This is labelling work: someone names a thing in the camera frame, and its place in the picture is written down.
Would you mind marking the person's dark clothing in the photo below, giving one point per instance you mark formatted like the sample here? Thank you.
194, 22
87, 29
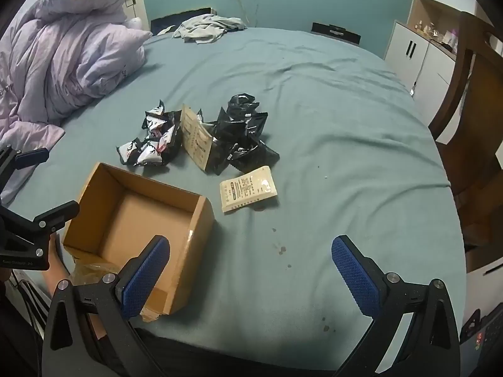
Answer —
243, 357

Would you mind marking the dark object with red spots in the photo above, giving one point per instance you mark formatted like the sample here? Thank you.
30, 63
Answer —
483, 333

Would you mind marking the beige sachet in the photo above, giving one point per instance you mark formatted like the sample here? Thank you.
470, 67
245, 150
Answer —
196, 141
247, 188

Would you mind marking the group of small bottles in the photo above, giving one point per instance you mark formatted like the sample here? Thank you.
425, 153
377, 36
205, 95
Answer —
432, 31

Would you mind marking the wooden chair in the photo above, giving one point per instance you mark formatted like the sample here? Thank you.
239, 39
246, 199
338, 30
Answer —
479, 125

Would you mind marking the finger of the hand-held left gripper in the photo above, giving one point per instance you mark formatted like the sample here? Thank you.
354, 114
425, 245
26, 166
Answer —
59, 212
31, 157

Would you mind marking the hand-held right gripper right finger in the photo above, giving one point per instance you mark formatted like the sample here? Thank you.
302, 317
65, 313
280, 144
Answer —
353, 279

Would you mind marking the lilac duvet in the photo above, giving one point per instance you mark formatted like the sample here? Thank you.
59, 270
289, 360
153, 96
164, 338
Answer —
59, 59

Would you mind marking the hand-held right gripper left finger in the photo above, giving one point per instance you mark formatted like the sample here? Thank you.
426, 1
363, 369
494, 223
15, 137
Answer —
145, 279

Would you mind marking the white cabinet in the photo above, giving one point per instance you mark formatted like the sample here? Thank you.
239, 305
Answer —
408, 47

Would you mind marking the cardboard box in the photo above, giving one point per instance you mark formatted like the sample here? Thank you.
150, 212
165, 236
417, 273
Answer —
129, 220

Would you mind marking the grey garment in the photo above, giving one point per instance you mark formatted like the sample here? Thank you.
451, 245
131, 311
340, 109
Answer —
208, 27

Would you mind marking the pile of deer print packets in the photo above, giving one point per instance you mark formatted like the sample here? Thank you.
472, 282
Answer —
151, 157

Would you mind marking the black packet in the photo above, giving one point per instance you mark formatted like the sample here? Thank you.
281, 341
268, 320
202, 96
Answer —
239, 125

